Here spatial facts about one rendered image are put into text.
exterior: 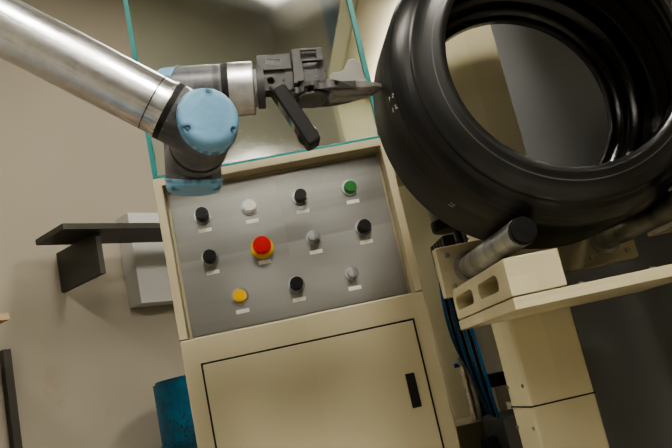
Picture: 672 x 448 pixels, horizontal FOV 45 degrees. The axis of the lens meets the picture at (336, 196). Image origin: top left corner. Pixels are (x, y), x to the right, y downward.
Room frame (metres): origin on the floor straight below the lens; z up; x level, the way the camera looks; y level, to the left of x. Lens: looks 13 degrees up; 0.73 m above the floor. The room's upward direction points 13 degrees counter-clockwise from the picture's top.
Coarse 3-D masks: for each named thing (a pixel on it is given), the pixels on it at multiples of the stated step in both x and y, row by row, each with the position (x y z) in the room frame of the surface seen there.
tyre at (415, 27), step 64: (448, 0) 1.20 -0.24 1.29; (512, 0) 1.49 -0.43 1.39; (576, 0) 1.48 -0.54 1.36; (640, 0) 1.38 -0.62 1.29; (384, 64) 1.26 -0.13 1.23; (640, 64) 1.48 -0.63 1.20; (384, 128) 1.35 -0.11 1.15; (448, 128) 1.20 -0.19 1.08; (640, 128) 1.50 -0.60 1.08; (448, 192) 1.27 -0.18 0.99; (512, 192) 1.22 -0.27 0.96; (576, 192) 1.22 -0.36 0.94; (640, 192) 1.25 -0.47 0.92
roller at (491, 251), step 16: (512, 224) 1.21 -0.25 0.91; (528, 224) 1.21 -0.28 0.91; (496, 240) 1.28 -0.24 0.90; (512, 240) 1.22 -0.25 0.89; (528, 240) 1.21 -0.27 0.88; (464, 256) 1.52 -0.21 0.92; (480, 256) 1.39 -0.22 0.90; (496, 256) 1.33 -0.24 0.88; (464, 272) 1.53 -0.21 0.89; (480, 272) 1.48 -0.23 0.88
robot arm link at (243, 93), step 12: (228, 72) 1.22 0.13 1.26; (240, 72) 1.23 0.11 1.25; (252, 72) 1.23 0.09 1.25; (228, 84) 1.22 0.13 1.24; (240, 84) 1.23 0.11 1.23; (252, 84) 1.23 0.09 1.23; (240, 96) 1.23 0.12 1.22; (252, 96) 1.24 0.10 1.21; (240, 108) 1.25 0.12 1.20; (252, 108) 1.25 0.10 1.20
